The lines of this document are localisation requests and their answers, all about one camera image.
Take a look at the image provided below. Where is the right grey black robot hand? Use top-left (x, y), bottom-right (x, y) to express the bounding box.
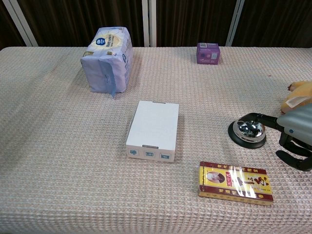
top-left (244, 103), bottom-right (312, 172)

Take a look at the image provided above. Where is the white cardboard box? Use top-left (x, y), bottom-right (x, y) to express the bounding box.
top-left (125, 100), bottom-right (180, 163)

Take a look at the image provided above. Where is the small purple box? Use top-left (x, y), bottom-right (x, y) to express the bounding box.
top-left (196, 42), bottom-right (221, 65)

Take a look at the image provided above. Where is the dark brown curtain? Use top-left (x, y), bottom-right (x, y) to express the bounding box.
top-left (0, 0), bottom-right (312, 51)

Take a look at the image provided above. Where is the lavender tissue pack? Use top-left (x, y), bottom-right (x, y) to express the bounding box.
top-left (80, 27), bottom-right (134, 99)

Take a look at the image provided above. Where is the white metal frame post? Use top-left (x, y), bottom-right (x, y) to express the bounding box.
top-left (225, 0), bottom-right (246, 47)
top-left (1, 0), bottom-right (39, 47)
top-left (142, 0), bottom-right (157, 47)

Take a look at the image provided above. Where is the beige waffle tablecloth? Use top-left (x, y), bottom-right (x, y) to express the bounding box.
top-left (0, 46), bottom-right (312, 234)

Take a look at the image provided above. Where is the yellow red packaged box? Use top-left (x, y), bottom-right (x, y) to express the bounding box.
top-left (197, 161), bottom-right (274, 207)

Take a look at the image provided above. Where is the silver round bell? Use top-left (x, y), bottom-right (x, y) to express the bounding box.
top-left (227, 118), bottom-right (267, 149)

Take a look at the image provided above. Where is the yellow plush toy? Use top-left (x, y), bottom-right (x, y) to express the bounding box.
top-left (279, 80), bottom-right (312, 114)

